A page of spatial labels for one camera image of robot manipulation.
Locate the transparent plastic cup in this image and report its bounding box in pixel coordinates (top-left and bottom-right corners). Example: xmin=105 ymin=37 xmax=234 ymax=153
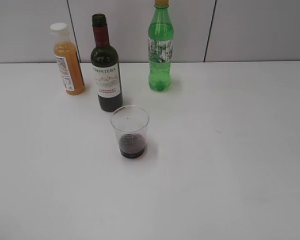
xmin=110 ymin=105 xmax=150 ymax=159

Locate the red wine bottle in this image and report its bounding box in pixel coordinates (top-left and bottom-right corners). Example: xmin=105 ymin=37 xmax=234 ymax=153
xmin=90 ymin=13 xmax=123 ymax=112

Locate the green soda bottle yellow cap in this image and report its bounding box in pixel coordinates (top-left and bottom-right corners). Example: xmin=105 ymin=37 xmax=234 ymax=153
xmin=148 ymin=0 xmax=174 ymax=92

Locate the orange juice bottle white cap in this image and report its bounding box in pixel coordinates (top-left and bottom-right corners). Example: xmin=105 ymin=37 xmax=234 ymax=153
xmin=50 ymin=22 xmax=85 ymax=96

